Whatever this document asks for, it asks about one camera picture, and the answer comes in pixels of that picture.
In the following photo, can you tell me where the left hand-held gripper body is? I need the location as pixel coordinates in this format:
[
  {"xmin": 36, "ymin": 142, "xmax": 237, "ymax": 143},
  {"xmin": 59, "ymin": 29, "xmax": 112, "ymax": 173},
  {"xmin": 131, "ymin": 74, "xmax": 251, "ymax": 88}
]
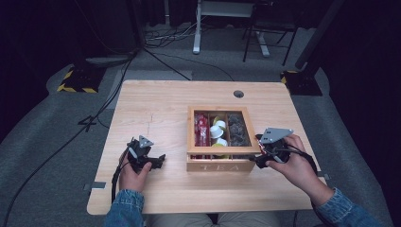
[{"xmin": 126, "ymin": 135, "xmax": 155, "ymax": 174}]

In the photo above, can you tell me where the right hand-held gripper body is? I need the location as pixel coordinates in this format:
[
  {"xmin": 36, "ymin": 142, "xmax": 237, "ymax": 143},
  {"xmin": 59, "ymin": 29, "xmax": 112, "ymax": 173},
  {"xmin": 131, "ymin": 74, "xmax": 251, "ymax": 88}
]
[{"xmin": 255, "ymin": 127, "xmax": 295, "ymax": 163}]

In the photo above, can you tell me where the wooden box with glass lid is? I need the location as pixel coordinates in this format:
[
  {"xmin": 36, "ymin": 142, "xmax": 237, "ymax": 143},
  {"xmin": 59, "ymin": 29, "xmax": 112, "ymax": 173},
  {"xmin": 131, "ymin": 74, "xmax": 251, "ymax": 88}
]
[{"xmin": 185, "ymin": 105, "xmax": 262, "ymax": 173}]

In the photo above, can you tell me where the person's left hand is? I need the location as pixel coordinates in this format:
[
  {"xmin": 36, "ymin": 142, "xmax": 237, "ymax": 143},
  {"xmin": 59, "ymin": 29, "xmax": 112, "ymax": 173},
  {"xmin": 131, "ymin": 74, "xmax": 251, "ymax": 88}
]
[{"xmin": 117, "ymin": 155, "xmax": 153, "ymax": 193}]

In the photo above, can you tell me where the person's right hand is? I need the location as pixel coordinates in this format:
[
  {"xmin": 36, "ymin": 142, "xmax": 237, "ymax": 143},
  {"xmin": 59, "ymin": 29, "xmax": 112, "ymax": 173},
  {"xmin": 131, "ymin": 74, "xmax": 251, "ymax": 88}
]
[{"xmin": 266, "ymin": 134, "xmax": 336, "ymax": 206}]

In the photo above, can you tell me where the pile of dark packets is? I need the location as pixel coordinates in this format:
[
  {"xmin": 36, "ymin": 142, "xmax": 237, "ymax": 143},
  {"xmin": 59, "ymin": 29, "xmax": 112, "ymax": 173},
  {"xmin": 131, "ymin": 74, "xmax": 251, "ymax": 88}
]
[{"xmin": 227, "ymin": 113, "xmax": 253, "ymax": 160}]

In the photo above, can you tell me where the stack of red packets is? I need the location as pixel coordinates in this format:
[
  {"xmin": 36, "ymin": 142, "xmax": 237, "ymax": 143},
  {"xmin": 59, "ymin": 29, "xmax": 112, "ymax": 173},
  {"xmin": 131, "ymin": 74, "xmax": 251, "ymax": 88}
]
[{"xmin": 189, "ymin": 113, "xmax": 212, "ymax": 160}]

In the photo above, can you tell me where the black stand base yellow corner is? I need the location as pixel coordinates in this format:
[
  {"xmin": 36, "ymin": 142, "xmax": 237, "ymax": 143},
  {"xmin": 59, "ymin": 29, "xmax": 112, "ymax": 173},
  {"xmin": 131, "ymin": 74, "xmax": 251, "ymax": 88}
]
[{"xmin": 280, "ymin": 69, "xmax": 323, "ymax": 96}]

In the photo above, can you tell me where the black yellow striped stand base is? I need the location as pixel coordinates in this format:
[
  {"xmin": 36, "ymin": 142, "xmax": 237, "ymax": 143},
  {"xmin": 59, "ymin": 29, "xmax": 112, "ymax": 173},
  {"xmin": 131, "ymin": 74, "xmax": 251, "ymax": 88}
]
[{"xmin": 57, "ymin": 63, "xmax": 107, "ymax": 95}]

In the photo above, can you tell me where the white desk leg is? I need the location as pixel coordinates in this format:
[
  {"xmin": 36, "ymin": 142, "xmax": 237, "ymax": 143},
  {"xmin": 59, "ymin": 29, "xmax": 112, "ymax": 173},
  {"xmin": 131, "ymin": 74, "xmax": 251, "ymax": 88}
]
[
  {"xmin": 254, "ymin": 30, "xmax": 271, "ymax": 58},
  {"xmin": 192, "ymin": 0, "xmax": 203, "ymax": 56}
]

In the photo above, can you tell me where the dark slanted stand pole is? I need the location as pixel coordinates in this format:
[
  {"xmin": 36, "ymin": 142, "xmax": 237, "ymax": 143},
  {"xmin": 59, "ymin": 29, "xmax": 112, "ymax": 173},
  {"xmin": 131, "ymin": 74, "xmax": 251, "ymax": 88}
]
[{"xmin": 294, "ymin": 0, "xmax": 345, "ymax": 70}]

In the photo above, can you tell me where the right hand-held gripper black cable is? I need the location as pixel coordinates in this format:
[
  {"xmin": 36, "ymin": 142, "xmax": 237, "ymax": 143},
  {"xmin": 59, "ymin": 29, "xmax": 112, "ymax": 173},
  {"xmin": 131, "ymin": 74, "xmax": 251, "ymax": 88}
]
[{"xmin": 277, "ymin": 146, "xmax": 320, "ymax": 175}]

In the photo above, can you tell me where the hand-held gripper black cable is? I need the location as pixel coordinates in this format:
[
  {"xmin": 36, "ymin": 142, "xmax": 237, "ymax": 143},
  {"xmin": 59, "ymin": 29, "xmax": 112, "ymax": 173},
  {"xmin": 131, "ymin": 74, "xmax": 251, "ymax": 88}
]
[
  {"xmin": 277, "ymin": 146, "xmax": 320, "ymax": 175},
  {"xmin": 110, "ymin": 148, "xmax": 131, "ymax": 203}
]

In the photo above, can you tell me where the left hand-held gripper black cable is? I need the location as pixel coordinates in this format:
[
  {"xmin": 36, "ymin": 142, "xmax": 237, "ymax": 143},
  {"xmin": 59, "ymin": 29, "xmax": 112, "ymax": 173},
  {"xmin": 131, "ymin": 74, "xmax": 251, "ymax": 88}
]
[{"xmin": 110, "ymin": 148, "xmax": 131, "ymax": 203}]

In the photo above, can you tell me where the long black floor cable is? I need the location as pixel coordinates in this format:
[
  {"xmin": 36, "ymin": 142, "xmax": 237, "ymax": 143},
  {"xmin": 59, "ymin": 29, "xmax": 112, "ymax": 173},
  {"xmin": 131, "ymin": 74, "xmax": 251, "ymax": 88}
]
[{"xmin": 1, "ymin": 51, "xmax": 139, "ymax": 227}]

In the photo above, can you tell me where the thin black floor cable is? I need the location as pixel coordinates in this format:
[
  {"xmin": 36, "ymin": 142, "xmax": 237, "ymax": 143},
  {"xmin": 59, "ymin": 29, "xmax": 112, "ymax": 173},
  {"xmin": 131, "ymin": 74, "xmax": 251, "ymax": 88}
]
[{"xmin": 155, "ymin": 51, "xmax": 235, "ymax": 82}]

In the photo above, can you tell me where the black chair frame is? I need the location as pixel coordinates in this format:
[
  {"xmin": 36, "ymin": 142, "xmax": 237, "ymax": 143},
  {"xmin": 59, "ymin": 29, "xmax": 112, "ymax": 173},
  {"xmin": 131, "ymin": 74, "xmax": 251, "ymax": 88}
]
[{"xmin": 242, "ymin": 0, "xmax": 300, "ymax": 67}]

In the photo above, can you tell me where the bundle of floor cables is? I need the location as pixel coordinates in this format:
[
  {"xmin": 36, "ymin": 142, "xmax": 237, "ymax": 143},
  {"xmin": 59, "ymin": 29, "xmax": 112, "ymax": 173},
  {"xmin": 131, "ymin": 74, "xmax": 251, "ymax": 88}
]
[{"xmin": 144, "ymin": 16, "xmax": 207, "ymax": 49}]

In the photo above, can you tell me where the white desk frame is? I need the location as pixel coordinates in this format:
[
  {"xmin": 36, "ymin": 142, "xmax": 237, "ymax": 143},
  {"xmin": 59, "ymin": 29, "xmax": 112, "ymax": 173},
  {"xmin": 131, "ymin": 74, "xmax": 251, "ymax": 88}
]
[{"xmin": 200, "ymin": 0, "xmax": 255, "ymax": 19}]

